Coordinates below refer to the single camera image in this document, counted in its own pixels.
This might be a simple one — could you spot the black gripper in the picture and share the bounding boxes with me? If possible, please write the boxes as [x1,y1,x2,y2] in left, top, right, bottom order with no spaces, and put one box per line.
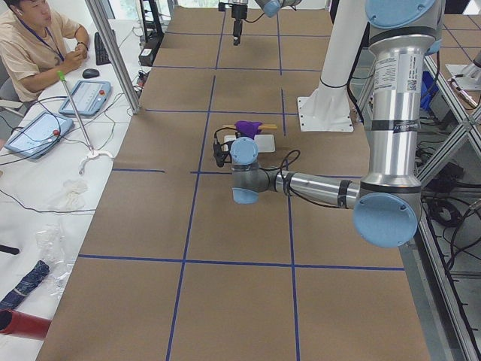
[219,0,248,46]

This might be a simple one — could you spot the purple towel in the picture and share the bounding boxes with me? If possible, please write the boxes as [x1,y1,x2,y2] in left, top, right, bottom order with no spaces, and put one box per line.
[234,120,262,139]

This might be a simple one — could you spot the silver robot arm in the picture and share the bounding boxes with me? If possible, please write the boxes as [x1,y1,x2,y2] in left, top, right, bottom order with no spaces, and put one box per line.
[230,1,444,247]
[218,0,301,46]

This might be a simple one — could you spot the wooden bar towel rack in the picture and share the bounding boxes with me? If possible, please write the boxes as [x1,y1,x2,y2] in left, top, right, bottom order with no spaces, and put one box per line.
[222,124,278,153]

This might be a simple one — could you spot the black box with label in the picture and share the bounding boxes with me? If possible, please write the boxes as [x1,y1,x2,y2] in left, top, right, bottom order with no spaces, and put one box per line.
[138,48,153,67]

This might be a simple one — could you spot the black keyboard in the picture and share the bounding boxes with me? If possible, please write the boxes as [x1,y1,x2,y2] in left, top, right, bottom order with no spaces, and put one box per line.
[94,32,110,65]

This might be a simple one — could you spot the black computer mouse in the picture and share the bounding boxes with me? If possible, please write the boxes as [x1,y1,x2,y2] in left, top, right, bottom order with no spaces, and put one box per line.
[82,68,100,79]

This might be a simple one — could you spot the far blue teach pendant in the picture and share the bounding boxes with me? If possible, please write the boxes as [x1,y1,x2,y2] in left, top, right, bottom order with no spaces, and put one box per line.
[62,79,112,118]

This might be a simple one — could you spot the blue teach pendant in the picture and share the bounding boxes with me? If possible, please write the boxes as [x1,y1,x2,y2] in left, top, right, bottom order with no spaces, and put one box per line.
[62,79,112,118]
[5,111,73,159]

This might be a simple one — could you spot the reacher grabber stick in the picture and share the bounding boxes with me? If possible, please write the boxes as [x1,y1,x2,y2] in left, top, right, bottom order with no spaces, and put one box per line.
[57,71,114,175]

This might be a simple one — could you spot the blue storage bin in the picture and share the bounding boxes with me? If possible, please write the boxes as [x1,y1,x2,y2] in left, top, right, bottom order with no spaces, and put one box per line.
[420,71,439,111]

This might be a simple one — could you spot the seated man beige shirt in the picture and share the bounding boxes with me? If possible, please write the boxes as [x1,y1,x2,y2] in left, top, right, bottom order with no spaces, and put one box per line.
[1,1,89,102]

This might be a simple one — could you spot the near blue teach pendant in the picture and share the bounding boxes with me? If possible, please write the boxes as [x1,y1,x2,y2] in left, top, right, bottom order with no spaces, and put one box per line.
[5,111,73,159]

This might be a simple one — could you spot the white crumpled cloth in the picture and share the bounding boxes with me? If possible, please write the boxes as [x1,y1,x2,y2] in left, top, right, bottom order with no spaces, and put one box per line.
[47,179,88,211]

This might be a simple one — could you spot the clear plastic bag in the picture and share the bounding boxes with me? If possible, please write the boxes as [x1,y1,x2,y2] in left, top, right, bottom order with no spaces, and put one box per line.
[35,222,80,300]

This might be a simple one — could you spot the dark blue folded umbrella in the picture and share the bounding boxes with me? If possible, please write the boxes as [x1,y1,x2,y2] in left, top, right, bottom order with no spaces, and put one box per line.
[1,260,50,311]

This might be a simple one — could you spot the red cylinder tube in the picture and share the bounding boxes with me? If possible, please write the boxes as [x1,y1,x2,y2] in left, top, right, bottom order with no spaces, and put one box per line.
[1,309,51,340]

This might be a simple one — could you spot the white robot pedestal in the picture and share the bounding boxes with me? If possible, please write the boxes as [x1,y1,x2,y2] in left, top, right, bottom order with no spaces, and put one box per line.
[298,0,368,132]

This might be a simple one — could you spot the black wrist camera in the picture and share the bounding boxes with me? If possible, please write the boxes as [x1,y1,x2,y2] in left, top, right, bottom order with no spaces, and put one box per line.
[213,126,239,168]

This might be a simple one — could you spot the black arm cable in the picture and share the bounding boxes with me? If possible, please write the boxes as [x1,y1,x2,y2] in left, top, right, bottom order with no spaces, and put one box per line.
[262,149,354,210]

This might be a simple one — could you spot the aluminium frame post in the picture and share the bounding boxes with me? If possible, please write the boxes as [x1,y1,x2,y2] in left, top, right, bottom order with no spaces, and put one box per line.
[85,0,141,114]

